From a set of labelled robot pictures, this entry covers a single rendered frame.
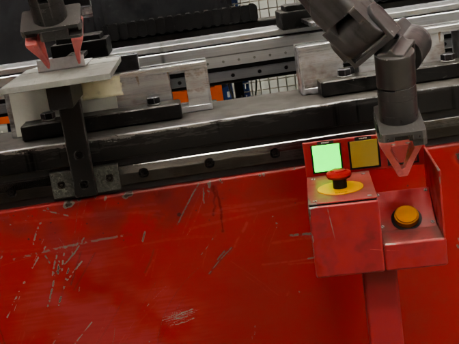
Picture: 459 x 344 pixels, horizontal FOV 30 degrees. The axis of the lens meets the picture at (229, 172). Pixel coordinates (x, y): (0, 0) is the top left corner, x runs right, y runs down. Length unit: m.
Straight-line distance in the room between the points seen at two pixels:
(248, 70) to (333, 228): 0.70
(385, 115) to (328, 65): 0.42
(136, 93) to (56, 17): 0.26
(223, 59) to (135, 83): 0.32
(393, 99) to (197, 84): 0.51
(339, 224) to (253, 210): 0.32
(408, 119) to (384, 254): 0.21
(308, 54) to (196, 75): 0.22
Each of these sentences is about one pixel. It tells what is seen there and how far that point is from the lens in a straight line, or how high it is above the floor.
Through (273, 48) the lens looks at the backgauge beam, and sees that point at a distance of 1.92.
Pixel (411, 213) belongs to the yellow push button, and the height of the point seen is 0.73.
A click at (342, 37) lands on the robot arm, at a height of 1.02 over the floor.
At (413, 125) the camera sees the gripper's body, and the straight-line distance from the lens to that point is 1.27.
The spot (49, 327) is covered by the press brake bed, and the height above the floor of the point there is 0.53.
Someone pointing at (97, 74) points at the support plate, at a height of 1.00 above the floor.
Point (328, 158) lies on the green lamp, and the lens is 1.43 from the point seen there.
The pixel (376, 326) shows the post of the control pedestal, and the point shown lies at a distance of 1.42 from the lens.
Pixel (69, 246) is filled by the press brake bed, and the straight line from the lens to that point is 1.61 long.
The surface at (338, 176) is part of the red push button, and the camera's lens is 1.33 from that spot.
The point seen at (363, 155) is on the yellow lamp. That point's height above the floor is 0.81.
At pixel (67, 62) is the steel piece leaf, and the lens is 1.57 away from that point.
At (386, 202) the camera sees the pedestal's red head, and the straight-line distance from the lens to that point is 1.41.
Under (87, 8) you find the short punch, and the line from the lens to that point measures 1.67.
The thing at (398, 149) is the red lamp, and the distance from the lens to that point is 1.43.
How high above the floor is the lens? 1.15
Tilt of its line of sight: 14 degrees down
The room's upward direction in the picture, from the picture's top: 8 degrees counter-clockwise
